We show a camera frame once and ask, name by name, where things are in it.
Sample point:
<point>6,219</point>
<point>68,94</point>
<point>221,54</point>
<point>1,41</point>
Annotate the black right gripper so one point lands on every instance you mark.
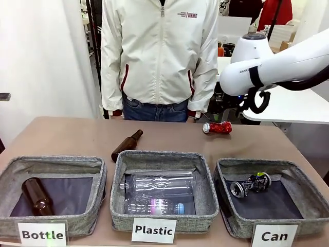
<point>226,100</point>

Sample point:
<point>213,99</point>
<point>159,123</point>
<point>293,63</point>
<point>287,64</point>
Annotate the crushed red can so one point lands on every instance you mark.
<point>218,127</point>

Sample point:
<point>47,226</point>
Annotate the crushed black can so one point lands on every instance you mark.
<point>253,184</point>

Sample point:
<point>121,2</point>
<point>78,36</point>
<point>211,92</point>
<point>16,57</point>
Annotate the large clear plastic bottle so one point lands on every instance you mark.
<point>159,184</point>

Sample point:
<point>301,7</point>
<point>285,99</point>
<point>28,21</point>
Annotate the small blue-capped plastic bottle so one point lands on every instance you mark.
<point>159,206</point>

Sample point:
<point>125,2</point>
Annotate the brown glass bottle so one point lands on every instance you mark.
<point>126,145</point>
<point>37,195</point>

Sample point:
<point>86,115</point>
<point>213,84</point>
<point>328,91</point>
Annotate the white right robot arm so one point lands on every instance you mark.
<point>282,64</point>

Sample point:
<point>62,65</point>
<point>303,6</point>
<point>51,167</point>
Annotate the grey fabric basket labelled Plastic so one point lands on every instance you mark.
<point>164,160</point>

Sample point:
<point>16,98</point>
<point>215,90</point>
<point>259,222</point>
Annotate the white Can label card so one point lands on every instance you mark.
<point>274,236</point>

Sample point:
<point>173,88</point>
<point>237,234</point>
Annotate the grey fabric basket labelled Can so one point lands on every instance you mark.
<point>313,218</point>

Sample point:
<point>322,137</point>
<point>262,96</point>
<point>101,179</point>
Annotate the grey fabric basket labelled Bottle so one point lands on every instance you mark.
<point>95,195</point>

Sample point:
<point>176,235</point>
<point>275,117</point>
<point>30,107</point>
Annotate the blue jeans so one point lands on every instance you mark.
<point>154,113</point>

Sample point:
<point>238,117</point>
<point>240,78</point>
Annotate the small orange object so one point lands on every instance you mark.
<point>220,51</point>

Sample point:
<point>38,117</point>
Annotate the person in white jacket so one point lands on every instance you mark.
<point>159,64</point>

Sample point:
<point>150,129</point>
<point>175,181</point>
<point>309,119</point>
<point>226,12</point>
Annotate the white table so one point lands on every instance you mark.
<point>295,108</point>

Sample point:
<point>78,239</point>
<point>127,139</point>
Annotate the white box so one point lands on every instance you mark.
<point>239,25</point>

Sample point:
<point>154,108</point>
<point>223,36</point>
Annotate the cardboard box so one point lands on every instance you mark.
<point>285,46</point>

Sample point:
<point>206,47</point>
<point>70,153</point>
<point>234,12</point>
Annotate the white foam board stack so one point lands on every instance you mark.
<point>285,31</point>

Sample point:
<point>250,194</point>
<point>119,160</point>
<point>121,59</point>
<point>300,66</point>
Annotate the person in red jacket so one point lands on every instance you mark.
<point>264,15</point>

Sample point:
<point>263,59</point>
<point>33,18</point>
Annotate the black pole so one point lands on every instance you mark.
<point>276,15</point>

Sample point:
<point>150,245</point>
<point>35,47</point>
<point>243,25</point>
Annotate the white Plastic label card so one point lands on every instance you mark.
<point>153,230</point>

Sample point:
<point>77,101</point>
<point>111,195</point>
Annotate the black tripod stand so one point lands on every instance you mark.
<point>96,38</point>

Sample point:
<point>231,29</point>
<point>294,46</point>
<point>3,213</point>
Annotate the white Bottle label card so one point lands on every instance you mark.
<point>41,234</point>

